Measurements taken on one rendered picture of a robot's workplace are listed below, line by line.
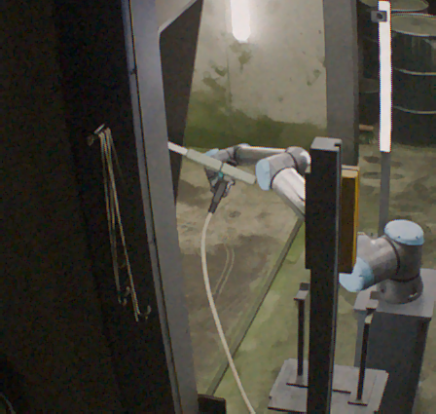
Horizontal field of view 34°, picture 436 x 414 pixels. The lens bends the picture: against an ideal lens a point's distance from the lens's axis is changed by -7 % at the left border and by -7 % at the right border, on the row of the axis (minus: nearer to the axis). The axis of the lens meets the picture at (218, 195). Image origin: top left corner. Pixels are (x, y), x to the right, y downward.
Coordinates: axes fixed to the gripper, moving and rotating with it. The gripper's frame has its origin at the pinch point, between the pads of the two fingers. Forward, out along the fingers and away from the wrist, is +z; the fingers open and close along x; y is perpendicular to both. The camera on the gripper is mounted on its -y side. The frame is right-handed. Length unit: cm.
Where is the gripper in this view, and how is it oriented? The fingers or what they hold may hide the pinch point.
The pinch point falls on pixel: (225, 176)
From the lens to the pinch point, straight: 318.3
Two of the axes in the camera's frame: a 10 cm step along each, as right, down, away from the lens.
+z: 0.2, -0.8, -10.0
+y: -4.1, 9.1, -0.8
